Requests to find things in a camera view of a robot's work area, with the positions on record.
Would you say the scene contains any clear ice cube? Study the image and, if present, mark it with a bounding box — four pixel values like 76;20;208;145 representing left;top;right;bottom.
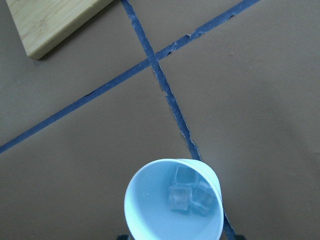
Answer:
168;185;193;214
190;181;216;216
172;166;199;188

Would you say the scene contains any light blue plastic cup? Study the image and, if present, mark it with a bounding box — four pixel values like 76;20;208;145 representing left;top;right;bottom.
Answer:
124;158;224;240

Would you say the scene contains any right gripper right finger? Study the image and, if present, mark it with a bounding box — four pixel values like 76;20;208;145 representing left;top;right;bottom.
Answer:
232;234;245;240

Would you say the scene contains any bamboo cutting board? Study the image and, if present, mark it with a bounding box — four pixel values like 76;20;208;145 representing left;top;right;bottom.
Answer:
6;0;112;60

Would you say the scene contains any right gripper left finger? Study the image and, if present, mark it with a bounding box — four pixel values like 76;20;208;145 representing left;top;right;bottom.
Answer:
116;234;131;240

